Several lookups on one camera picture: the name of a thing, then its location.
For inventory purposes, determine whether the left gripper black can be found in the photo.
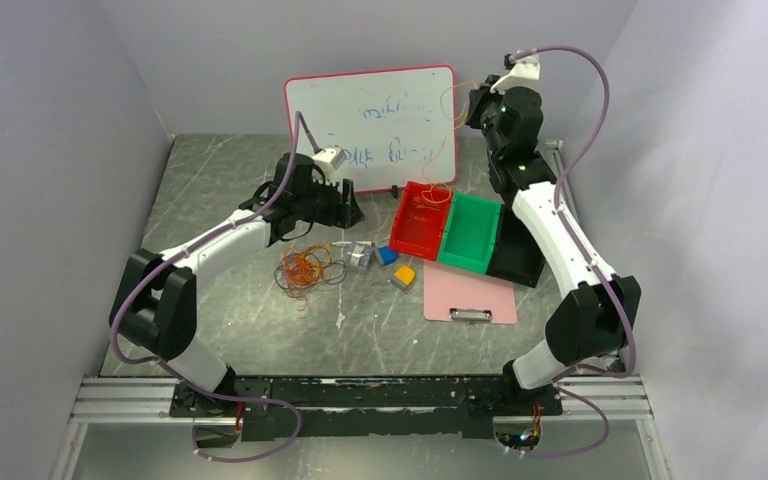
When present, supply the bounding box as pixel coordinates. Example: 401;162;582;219
294;172;365;230

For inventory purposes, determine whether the yellow cable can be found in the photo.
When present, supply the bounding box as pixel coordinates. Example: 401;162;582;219
417;79;481;213

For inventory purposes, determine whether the red plastic bin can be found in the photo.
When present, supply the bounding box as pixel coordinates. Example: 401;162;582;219
388;181;454;261

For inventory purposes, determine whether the green plastic bin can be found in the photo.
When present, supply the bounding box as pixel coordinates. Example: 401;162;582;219
436;192;502;274

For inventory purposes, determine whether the black plastic bin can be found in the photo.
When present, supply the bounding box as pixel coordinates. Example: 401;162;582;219
485;205;545;288

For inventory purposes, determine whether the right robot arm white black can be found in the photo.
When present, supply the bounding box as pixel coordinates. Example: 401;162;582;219
466;74;641;414

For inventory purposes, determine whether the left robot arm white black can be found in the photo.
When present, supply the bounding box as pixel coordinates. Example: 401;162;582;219
110;147;364;416

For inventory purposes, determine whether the clear tape roll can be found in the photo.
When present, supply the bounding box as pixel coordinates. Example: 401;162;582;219
346;241;376;270

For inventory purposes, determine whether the blue eraser block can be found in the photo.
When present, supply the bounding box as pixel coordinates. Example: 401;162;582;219
374;246;399;266

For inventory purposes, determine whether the yellow eraser block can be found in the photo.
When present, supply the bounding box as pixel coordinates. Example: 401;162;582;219
389;265;417;291

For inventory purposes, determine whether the pink clipboard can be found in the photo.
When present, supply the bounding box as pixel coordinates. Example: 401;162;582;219
423;261;517;325

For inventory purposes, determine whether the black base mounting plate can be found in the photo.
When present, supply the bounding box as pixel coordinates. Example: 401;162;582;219
169;374;563;442

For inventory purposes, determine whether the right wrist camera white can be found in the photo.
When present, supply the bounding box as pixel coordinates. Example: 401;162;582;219
489;54;541;94

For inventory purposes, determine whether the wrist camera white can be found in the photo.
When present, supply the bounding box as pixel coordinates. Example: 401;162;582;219
489;54;541;94
312;147;347;177

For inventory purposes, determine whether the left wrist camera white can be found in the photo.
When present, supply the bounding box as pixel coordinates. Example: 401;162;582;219
312;147;347;177

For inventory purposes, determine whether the whiteboard with pink frame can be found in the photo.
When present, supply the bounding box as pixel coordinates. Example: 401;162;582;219
284;65;457;193

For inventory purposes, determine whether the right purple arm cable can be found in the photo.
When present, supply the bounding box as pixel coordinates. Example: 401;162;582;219
503;44;637;460

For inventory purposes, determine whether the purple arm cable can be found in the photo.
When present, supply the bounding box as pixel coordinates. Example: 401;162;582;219
108;111;304;464
503;44;637;460

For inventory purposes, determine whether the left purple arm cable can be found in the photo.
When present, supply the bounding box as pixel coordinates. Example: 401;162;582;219
108;111;304;464

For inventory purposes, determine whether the aluminium rail frame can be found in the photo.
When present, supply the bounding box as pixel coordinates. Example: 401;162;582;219
51;376;672;479

